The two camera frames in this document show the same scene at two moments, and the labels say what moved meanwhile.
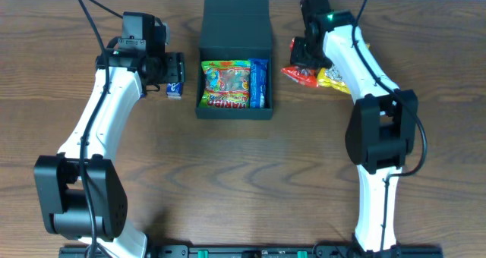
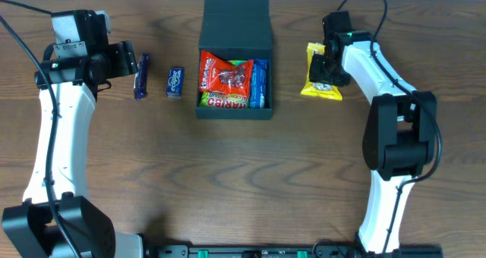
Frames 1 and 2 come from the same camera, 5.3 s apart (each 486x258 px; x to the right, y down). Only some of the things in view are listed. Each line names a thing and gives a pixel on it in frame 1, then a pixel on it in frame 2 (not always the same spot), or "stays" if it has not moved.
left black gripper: [177, 67] -> [124, 59]
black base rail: [261, 252] stays
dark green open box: [236, 26] stays
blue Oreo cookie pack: [258, 73] stays
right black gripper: [300, 55] -> [323, 69]
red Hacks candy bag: [306, 77] -> [218, 75]
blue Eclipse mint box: [174, 90] stays
